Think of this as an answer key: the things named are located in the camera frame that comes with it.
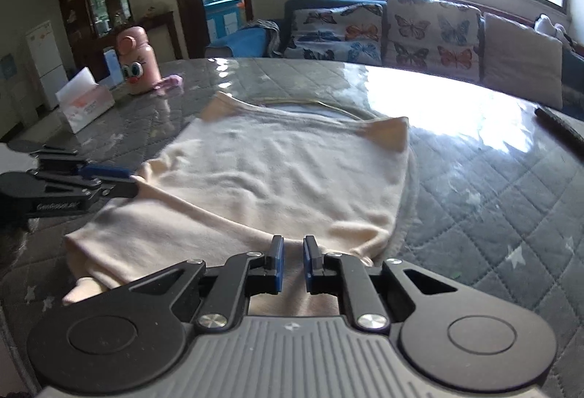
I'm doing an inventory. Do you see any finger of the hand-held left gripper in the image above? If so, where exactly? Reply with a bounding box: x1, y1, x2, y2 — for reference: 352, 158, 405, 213
31, 146, 134, 179
68, 180, 138, 198

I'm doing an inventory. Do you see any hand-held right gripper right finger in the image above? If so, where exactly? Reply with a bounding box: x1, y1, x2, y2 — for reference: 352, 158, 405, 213
303, 235, 475, 330

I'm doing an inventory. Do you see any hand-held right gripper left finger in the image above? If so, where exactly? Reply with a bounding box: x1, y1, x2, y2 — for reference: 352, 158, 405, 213
114, 235, 286, 332

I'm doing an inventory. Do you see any cream shirt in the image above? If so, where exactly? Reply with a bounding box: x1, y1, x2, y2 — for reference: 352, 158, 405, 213
61, 90, 411, 317

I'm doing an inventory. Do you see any white pink tissue pack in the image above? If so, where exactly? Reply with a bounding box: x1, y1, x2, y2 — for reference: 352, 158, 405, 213
55, 67, 116, 134

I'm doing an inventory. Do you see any light blue box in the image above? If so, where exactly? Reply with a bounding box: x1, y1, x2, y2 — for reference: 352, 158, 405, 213
103, 47, 123, 89

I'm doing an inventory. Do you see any pink cartoon-face bottle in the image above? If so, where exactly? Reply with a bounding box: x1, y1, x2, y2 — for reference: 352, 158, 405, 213
115, 26, 160, 97

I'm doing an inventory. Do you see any white refrigerator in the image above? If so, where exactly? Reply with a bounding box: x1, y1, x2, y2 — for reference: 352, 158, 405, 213
25, 19, 69, 109

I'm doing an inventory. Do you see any dark wooden display cabinet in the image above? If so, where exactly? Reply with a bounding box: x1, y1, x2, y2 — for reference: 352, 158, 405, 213
55, 0, 135, 70

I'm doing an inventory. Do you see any dark wooden side table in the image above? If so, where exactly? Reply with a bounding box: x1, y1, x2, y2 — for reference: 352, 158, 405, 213
134, 10, 184, 61

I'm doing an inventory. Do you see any grey quilted star table cover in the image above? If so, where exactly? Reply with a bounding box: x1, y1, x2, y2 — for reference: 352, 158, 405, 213
0, 56, 584, 398

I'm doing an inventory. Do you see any blue seat cushion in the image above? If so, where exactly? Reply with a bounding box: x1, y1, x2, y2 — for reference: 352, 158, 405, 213
205, 30, 274, 59

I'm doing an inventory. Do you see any blue toy cabinet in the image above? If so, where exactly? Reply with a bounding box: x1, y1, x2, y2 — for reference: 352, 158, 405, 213
203, 0, 245, 38

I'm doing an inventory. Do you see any grey crumpled blanket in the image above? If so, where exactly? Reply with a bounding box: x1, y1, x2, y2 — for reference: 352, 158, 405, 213
244, 19, 281, 58

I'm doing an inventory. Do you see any wide butterfly print cushion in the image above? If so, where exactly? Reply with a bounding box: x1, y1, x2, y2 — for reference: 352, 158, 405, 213
289, 2, 384, 67

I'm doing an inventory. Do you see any dark blue sofa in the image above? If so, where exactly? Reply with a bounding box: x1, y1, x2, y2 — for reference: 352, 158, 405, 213
283, 0, 584, 116

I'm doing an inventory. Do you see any tall butterfly print cushion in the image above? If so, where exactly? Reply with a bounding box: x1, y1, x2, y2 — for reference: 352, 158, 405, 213
382, 0, 483, 83

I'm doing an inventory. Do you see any black remote control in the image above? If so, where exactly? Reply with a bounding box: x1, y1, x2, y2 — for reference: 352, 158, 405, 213
535, 105, 584, 139

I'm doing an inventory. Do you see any plain grey cushion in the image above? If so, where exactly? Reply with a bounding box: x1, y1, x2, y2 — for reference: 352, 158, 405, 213
481, 12, 564, 109

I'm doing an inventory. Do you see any panda plush toy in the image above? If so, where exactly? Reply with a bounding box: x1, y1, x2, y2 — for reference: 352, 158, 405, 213
534, 14, 573, 47

